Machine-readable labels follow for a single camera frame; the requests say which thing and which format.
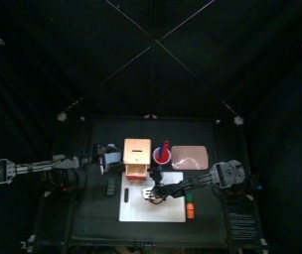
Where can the white printed label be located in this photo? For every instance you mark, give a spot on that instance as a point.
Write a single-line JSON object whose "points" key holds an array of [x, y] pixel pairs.
{"points": [[243, 225]]}

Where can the small green toy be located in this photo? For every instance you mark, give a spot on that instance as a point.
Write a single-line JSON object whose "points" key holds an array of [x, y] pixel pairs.
{"points": [[189, 197]]}

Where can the orange salmon sushi toy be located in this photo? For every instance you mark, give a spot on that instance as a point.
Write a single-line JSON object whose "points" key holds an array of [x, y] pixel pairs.
{"points": [[190, 211]]}

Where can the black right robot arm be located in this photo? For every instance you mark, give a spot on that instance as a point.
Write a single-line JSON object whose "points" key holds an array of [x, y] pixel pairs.
{"points": [[212, 177]]}

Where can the blue toy utensil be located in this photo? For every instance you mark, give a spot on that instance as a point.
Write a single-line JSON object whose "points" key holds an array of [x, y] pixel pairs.
{"points": [[161, 152]]}

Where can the square pink plate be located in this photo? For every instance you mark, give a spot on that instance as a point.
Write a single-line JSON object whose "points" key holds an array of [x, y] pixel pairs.
{"points": [[190, 157]]}

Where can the dark toy item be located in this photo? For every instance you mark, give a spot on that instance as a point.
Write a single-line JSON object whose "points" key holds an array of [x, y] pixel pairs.
{"points": [[157, 174]]}

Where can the white cutting board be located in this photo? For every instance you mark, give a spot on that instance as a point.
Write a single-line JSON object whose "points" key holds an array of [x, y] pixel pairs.
{"points": [[141, 211]]}

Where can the wooden box with drawer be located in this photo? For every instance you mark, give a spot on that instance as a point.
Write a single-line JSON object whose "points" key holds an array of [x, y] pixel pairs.
{"points": [[137, 155]]}

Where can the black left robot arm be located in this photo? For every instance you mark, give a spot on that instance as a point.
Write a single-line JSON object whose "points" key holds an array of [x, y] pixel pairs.
{"points": [[30, 167]]}

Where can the red toy utensil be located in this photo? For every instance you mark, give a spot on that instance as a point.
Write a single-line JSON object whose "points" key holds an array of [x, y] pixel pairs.
{"points": [[166, 147]]}

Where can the black marker pen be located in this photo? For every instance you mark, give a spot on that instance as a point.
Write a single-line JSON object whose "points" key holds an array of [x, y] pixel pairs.
{"points": [[126, 195]]}

